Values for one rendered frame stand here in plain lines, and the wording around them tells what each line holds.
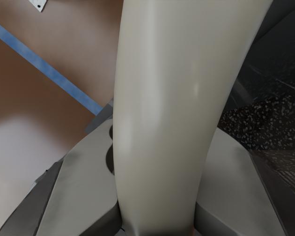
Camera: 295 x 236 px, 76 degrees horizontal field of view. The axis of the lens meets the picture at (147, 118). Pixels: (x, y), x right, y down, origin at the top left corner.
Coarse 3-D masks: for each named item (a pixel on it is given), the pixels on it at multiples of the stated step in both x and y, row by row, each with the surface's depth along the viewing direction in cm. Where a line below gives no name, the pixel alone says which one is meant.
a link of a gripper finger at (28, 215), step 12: (60, 168) 9; (48, 180) 8; (36, 192) 8; (48, 192) 7; (24, 204) 7; (36, 204) 7; (12, 216) 7; (24, 216) 7; (36, 216) 7; (0, 228) 6; (12, 228) 6; (24, 228) 6; (36, 228) 6
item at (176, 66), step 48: (144, 0) 3; (192, 0) 3; (240, 0) 3; (144, 48) 4; (192, 48) 3; (240, 48) 4; (144, 96) 4; (192, 96) 4; (144, 144) 4; (192, 144) 4; (144, 192) 5; (192, 192) 6
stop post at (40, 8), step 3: (30, 0) 127; (33, 0) 126; (36, 0) 126; (39, 0) 125; (42, 0) 125; (45, 0) 124; (33, 3) 127; (36, 3) 126; (39, 3) 126; (42, 3) 125; (45, 3) 125; (36, 6) 127; (39, 6) 126; (42, 6) 126; (39, 9) 127; (42, 9) 127
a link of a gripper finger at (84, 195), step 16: (96, 128) 11; (112, 128) 12; (80, 144) 10; (96, 144) 10; (112, 144) 10; (64, 160) 9; (80, 160) 9; (96, 160) 9; (112, 160) 10; (64, 176) 8; (80, 176) 8; (96, 176) 8; (112, 176) 8; (64, 192) 7; (80, 192) 7; (96, 192) 7; (112, 192) 7; (48, 208) 7; (64, 208) 7; (80, 208) 7; (96, 208) 7; (112, 208) 7; (48, 224) 6; (64, 224) 6; (80, 224) 6; (96, 224) 6; (112, 224) 7
